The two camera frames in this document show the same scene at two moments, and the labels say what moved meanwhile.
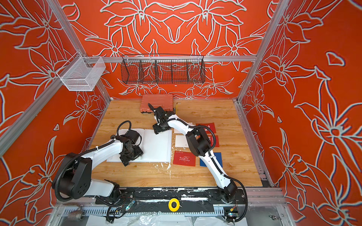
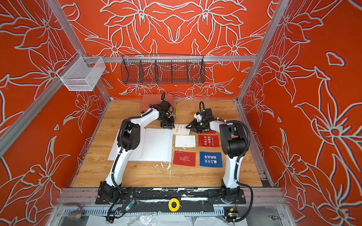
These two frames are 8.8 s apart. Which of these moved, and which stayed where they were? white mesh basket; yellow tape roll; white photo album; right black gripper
Moved: right black gripper
Stayed: white photo album; white mesh basket; yellow tape roll
